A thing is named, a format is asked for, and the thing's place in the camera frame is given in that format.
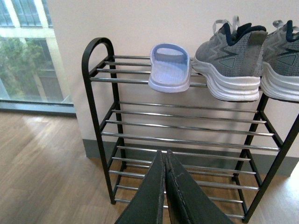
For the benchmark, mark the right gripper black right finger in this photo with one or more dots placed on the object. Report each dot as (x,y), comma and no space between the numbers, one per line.
(187,202)

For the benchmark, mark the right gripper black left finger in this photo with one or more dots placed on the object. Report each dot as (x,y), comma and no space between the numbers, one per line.
(147,205)

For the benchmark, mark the light blue slide slipper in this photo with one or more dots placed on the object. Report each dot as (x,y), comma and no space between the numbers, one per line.
(170,68)

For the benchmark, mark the grey knit sneaker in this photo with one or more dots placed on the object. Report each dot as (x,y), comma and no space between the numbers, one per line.
(231,61)
(280,76)

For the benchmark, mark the black metal shoe rack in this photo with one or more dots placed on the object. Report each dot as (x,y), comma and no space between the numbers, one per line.
(233,150)

